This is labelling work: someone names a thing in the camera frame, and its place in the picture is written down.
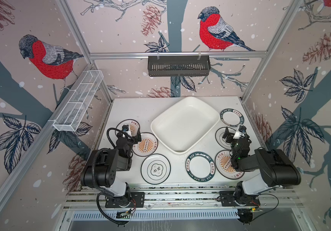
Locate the black rim flower plate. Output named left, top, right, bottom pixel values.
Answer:
left=141, top=154, right=171, bottom=185
left=215, top=127, right=236, bottom=150

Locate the green rim plate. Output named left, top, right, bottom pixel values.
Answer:
left=185, top=152, right=216, bottom=182
left=220, top=108, right=245, bottom=128

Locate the orange sunburst plate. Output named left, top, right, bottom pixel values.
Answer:
left=215, top=150, right=244, bottom=180
left=133, top=132, right=158, bottom=157

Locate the white plastic bin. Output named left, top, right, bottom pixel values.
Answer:
left=151, top=96, right=219, bottom=155

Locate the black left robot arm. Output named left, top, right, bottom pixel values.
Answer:
left=80, top=125, right=141, bottom=208

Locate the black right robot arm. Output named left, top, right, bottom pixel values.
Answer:
left=221, top=125, right=301, bottom=206

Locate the orange plate far left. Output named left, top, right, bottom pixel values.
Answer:
left=116, top=119, right=140, bottom=130

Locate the black rim flower plate front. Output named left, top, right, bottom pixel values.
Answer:
left=141, top=154, right=171, bottom=185

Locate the green rim plate front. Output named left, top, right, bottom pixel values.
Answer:
left=185, top=152, right=216, bottom=182

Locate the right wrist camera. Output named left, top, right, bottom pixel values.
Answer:
left=234, top=125, right=246, bottom=139

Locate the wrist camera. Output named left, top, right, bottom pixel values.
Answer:
left=234, top=125, right=246, bottom=139
left=122, top=124, right=132, bottom=136

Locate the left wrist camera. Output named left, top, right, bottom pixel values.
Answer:
left=122, top=124, right=132, bottom=136

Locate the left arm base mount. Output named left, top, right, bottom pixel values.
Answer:
left=105, top=192, right=145, bottom=208

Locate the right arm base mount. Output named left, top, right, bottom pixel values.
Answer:
left=218, top=191, right=260, bottom=208

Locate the black cable right base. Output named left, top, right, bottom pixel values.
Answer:
left=249, top=193, right=280, bottom=223

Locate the white mesh wall shelf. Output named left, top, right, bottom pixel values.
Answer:
left=53, top=70, right=103, bottom=132

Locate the black wire wall basket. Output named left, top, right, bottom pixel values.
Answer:
left=148, top=55, right=211, bottom=77

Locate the aluminium rail base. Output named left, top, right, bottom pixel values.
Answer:
left=62, top=186, right=304, bottom=211

